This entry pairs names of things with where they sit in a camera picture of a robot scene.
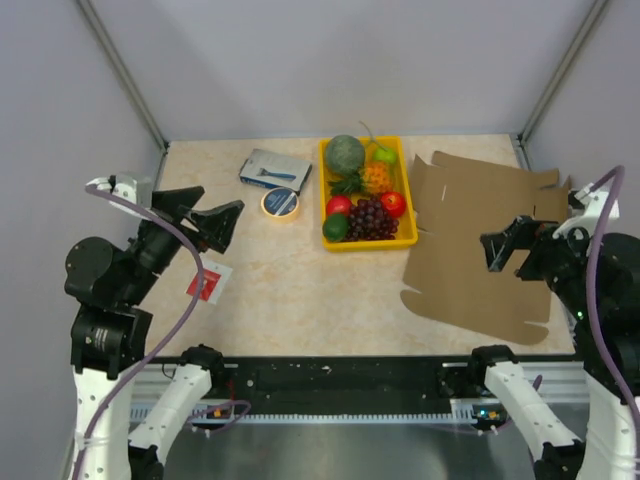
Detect brown cardboard box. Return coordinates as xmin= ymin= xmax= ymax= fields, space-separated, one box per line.
xmin=400 ymin=151 xmax=571 ymax=345

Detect red tomato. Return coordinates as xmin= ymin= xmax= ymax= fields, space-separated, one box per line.
xmin=325 ymin=195 xmax=353 ymax=216

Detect blue razor box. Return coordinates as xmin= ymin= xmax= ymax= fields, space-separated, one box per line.
xmin=238 ymin=149 xmax=313 ymax=195

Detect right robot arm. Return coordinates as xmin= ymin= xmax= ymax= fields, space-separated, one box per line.
xmin=466 ymin=216 xmax=639 ymax=479

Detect red white packet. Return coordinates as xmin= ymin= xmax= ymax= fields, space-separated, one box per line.
xmin=199 ymin=258 xmax=233 ymax=305

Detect masking tape roll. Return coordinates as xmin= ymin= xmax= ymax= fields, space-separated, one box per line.
xmin=260 ymin=187 xmax=300 ymax=223

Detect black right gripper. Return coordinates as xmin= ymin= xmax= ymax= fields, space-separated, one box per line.
xmin=479 ymin=210 xmax=597 ymax=316

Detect yellow plastic tray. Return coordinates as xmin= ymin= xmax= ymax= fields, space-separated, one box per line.
xmin=318 ymin=136 xmax=418 ymax=253

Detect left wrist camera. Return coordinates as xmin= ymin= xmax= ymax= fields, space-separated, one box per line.
xmin=86 ymin=172 xmax=153 ymax=210

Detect small orange pineapple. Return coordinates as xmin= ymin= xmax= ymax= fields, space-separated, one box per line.
xmin=329 ymin=161 xmax=393 ymax=196

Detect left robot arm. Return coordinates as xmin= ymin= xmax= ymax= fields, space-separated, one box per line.
xmin=64 ymin=179 xmax=244 ymax=479

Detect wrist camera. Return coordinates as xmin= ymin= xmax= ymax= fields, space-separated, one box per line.
xmin=552 ymin=183 xmax=609 ymax=240
xmin=86 ymin=172 xmax=153 ymax=210

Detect green melon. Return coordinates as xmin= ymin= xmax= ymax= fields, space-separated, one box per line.
xmin=325 ymin=135 xmax=366 ymax=176

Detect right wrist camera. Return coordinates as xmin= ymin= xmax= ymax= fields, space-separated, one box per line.
xmin=552 ymin=183 xmax=609 ymax=240

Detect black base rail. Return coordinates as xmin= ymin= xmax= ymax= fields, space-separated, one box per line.
xmin=130 ymin=354 xmax=589 ymax=425

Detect green avocado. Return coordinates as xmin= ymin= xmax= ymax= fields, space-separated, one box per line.
xmin=322 ymin=213 xmax=349 ymax=243

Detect dark purple grapes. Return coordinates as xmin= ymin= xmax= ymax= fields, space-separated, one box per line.
xmin=344 ymin=197 xmax=399 ymax=242

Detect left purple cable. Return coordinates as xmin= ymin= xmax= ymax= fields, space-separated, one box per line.
xmin=69 ymin=182 xmax=206 ymax=480

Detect green apple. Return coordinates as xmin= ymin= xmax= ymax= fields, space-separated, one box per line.
xmin=372 ymin=147 xmax=397 ymax=165

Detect red apple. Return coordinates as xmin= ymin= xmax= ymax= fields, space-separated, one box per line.
xmin=380 ymin=192 xmax=407 ymax=219

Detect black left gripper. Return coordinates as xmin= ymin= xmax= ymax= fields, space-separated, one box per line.
xmin=120 ymin=183 xmax=243 ymax=303

